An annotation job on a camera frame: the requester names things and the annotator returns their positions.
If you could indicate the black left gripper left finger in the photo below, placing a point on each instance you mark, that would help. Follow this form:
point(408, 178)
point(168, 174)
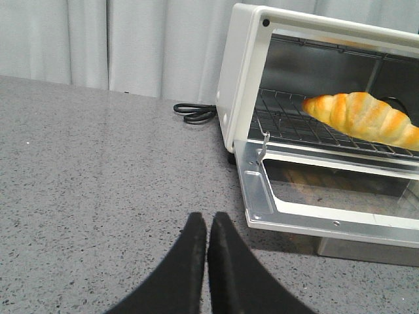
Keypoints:
point(175, 285)

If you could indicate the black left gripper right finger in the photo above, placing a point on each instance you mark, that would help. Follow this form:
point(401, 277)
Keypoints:
point(238, 281)

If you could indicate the oven glass door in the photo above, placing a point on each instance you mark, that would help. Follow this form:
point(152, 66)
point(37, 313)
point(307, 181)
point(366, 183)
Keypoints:
point(313, 192)

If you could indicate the golden croissant bread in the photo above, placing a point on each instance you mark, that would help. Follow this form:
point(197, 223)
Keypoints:
point(360, 115)

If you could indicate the white Toshiba toaster oven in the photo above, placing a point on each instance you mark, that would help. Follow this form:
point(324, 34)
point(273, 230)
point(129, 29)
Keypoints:
point(311, 55)

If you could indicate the grey white curtain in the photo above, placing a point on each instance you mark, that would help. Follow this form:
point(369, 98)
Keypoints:
point(169, 49)

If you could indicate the metal wire oven rack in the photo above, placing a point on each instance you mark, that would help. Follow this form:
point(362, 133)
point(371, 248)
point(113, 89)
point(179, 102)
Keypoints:
point(280, 114)

